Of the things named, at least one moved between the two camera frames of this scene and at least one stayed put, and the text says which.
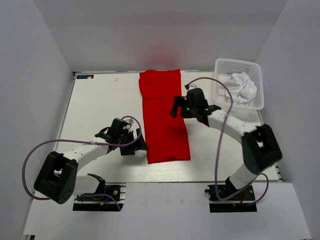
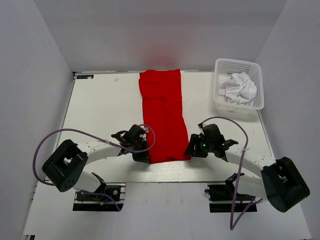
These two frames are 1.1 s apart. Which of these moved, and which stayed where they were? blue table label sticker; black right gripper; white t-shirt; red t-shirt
Moved: black right gripper
Stayed: white t-shirt; blue table label sticker; red t-shirt
